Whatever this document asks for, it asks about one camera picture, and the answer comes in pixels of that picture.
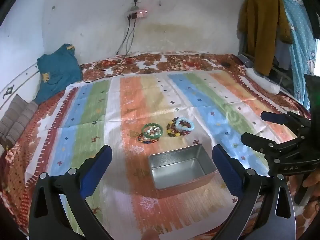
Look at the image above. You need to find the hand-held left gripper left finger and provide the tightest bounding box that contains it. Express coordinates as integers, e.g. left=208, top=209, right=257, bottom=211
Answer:
left=29, top=144, right=113, bottom=240

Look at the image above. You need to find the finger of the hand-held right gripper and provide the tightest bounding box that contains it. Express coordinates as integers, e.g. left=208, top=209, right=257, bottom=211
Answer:
left=260, top=110, right=312, bottom=138
left=241, top=132, right=301, bottom=166

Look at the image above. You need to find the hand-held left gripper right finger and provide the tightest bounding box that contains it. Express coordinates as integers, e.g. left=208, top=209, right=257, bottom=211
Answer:
left=212, top=144, right=297, bottom=240

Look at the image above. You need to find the silver metal tin box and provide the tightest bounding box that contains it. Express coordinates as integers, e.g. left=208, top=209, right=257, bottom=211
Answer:
left=148, top=144, right=218, bottom=199

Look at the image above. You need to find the light blue bead bracelet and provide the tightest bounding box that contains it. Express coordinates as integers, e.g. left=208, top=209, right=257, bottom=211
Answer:
left=174, top=117, right=195, bottom=133

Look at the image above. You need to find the dark red bead bracelet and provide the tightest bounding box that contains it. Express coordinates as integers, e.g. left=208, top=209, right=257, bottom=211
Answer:
left=172, top=120, right=192, bottom=136

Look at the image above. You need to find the multicoloured glass bead bracelet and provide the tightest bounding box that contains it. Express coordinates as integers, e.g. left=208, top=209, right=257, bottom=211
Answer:
left=137, top=134, right=161, bottom=145

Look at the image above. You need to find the green jade bangle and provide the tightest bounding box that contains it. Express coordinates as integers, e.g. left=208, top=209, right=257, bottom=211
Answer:
left=141, top=123, right=164, bottom=139

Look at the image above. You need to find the yellow amber bead bracelet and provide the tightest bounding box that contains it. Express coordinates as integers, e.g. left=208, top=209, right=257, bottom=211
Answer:
left=166, top=119, right=182, bottom=138

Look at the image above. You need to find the person's right hand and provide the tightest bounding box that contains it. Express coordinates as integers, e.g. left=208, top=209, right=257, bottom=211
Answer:
left=302, top=169, right=320, bottom=188

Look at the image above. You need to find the person's left hand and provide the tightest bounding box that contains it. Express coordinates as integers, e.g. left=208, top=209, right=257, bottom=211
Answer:
left=142, top=231, right=160, bottom=240

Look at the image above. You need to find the grey metal rack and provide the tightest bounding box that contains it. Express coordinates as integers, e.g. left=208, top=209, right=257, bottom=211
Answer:
left=237, top=52, right=295, bottom=90

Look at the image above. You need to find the pastel striped cloth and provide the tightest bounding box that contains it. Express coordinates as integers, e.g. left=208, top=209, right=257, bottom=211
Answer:
left=25, top=69, right=300, bottom=236

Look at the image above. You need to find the light blue dotted cloth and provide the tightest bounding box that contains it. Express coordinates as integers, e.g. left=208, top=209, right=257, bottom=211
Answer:
left=271, top=0, right=317, bottom=108

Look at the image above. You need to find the mustard hanging garment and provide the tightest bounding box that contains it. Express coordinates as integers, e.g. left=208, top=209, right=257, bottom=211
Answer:
left=237, top=0, right=293, bottom=77

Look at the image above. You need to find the grey striped pillow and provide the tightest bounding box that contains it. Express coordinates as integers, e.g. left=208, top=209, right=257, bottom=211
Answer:
left=0, top=94, right=39, bottom=148

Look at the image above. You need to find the teal garment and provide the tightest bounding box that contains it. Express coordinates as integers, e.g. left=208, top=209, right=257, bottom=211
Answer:
left=34, top=43, right=83, bottom=104

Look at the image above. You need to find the white bed headboard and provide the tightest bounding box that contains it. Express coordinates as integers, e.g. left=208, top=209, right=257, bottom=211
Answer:
left=0, top=62, right=41, bottom=117

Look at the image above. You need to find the white power strip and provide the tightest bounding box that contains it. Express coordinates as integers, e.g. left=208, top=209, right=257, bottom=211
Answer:
left=126, top=8, right=148, bottom=20

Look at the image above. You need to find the thin white cable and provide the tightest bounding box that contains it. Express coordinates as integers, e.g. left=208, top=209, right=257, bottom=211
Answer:
left=165, top=54, right=209, bottom=67

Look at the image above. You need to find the black cable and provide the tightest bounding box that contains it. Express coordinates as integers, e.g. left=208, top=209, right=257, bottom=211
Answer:
left=82, top=17, right=137, bottom=83

